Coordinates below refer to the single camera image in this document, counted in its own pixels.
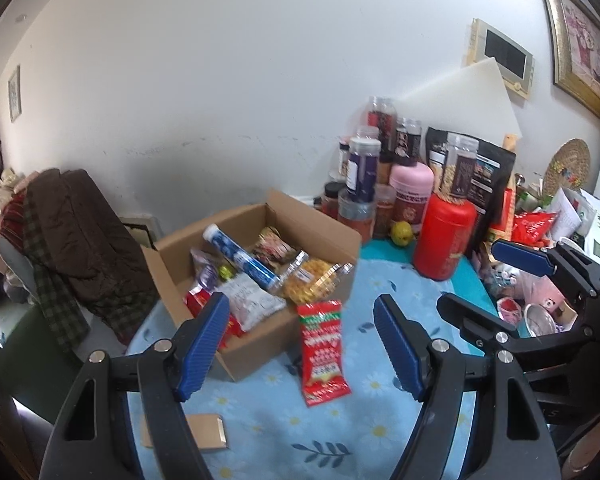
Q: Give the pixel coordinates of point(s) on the large black pouch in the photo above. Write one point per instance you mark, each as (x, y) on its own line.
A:
(495, 185)

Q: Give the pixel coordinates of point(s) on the red canister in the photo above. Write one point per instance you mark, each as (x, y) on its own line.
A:
(442, 240)

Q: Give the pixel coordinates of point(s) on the beige wall intercom panel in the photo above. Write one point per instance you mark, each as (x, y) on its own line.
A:
(502, 55)

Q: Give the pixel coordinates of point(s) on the large cardboard box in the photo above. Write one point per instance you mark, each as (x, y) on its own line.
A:
(260, 350)

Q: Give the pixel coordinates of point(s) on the small wall picture frame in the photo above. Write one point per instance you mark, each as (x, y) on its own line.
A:
(14, 92)

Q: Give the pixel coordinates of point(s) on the yellow lollipop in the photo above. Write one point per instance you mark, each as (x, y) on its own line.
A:
(226, 272)

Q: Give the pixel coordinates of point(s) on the round woven mat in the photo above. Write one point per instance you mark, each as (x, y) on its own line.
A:
(567, 165)

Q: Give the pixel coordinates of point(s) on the clear nut jar dark label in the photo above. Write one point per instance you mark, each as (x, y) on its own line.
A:
(460, 170)

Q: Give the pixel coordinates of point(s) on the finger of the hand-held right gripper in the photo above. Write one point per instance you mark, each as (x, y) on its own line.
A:
(475, 320)
(522, 257)

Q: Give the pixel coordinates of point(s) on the clear jar purple label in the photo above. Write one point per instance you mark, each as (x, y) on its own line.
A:
(362, 170)

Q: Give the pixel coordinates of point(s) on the teal metal bowl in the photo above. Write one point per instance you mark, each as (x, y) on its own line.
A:
(539, 321)

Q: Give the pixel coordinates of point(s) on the wide jar red-brown spice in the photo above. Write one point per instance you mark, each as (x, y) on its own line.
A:
(356, 215)

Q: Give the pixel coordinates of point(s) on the person's right hand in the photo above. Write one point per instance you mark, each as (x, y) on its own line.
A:
(595, 450)

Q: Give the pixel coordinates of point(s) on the green plaid cloth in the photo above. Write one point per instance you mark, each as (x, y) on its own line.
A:
(50, 285)

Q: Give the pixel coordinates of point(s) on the tall jar dark red label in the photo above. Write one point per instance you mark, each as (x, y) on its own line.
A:
(381, 120)

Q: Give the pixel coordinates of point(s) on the grey chair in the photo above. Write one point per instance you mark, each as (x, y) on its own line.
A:
(15, 265)

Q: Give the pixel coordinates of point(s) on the clear jar black label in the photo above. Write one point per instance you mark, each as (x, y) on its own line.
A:
(407, 142)

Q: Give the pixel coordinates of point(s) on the dark green seat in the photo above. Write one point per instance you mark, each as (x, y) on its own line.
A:
(30, 370)

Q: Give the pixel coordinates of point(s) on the white patterned snack packet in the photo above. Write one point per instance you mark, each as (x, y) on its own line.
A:
(250, 302)

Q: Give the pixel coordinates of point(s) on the slim jar red-brown spice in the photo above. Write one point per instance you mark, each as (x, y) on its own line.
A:
(384, 210)

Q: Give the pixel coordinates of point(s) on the crumpled red packet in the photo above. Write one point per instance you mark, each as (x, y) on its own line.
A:
(532, 227)

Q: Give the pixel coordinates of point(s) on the white foam board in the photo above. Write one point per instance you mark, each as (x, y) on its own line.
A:
(470, 105)

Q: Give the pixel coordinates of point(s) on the gold framed picture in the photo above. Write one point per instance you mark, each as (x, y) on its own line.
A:
(580, 45)

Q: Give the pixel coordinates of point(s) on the brown jacket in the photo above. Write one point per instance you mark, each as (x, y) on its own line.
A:
(90, 240)

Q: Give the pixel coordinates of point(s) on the white paper sheet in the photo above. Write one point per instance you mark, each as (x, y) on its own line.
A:
(567, 212)

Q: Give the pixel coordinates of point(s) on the red chips packet yellow print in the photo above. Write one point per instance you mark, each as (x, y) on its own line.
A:
(195, 305)

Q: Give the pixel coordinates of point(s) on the purple silver snack packet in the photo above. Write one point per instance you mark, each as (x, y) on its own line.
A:
(207, 275)

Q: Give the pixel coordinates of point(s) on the red cracker packet green top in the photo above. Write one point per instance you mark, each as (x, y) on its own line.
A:
(322, 355)

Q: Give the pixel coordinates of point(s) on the small closed cardboard box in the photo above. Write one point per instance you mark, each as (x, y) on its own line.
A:
(205, 432)

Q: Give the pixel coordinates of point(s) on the narrow clear jar brown contents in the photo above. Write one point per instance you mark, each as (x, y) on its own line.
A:
(343, 160)

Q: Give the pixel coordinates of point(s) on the green pear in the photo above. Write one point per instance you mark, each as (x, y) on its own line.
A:
(401, 233)

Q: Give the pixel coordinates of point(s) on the small black pouch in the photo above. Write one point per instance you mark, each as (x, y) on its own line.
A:
(437, 155)

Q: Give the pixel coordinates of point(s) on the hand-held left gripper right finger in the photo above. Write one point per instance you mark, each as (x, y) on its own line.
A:
(397, 350)

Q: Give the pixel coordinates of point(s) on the pink canister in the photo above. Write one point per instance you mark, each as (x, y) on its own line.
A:
(410, 185)

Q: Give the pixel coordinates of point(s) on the blue white tube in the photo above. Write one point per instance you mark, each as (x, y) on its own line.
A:
(240, 257)

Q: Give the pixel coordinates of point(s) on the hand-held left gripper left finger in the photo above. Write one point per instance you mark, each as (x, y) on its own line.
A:
(205, 350)

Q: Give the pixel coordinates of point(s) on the clear packet yellow noodle snack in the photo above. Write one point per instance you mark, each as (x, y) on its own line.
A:
(310, 280)

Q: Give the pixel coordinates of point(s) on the pile of laundry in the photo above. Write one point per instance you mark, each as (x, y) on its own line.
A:
(0, 205)

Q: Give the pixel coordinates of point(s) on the red yellow carton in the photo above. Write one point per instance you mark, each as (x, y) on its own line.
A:
(502, 220)

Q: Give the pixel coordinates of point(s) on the brown gold peanut packet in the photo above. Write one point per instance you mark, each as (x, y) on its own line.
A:
(272, 250)

